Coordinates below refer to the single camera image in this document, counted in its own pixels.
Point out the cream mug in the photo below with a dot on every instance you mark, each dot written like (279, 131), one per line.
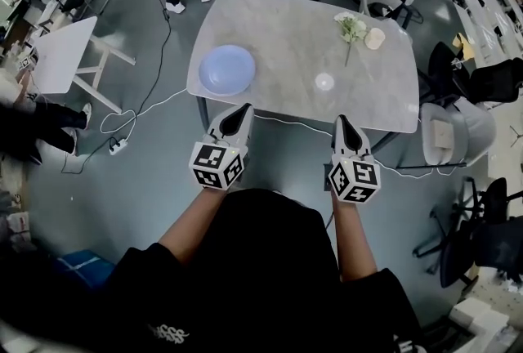
(374, 38)

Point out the white side table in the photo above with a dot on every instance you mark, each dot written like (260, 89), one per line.
(61, 57)

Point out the person's left forearm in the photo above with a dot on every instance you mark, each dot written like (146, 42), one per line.
(192, 224)

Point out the person's black shirt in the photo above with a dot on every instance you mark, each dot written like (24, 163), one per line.
(261, 261)

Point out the yellow cloth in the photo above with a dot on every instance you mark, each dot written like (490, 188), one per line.
(463, 45)

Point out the white flower bouquet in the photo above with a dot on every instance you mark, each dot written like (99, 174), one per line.
(350, 28)

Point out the blue box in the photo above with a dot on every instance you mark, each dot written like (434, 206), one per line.
(83, 267)

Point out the blue plate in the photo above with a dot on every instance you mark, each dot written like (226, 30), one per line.
(226, 67)

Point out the cardboard box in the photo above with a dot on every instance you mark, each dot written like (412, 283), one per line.
(442, 135)

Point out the person's right forearm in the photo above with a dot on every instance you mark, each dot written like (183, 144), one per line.
(351, 237)

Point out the white power strip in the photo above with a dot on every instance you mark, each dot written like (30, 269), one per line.
(117, 146)

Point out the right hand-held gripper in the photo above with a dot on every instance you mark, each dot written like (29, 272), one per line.
(355, 180)

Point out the white shelf unit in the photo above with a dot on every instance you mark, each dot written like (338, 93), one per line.
(486, 4)

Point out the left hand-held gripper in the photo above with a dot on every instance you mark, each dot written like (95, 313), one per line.
(212, 163)

